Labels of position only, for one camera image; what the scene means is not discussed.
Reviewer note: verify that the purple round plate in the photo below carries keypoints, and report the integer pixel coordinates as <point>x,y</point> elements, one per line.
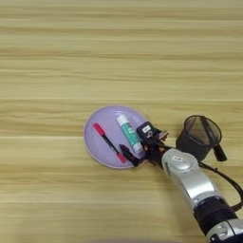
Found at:
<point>101,145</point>

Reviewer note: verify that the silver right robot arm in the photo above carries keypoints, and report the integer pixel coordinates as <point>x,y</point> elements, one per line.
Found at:
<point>186,177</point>

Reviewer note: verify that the white and green glue stick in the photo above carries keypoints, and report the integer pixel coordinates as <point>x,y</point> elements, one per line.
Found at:
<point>128,131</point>

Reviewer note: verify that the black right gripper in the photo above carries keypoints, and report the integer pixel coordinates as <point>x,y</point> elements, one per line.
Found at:
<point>153,152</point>

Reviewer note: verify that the red and black pen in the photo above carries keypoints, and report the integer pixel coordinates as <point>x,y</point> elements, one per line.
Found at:
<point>107,141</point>

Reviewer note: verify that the black mesh pen cup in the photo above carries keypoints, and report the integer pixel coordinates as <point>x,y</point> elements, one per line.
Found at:
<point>186,145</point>

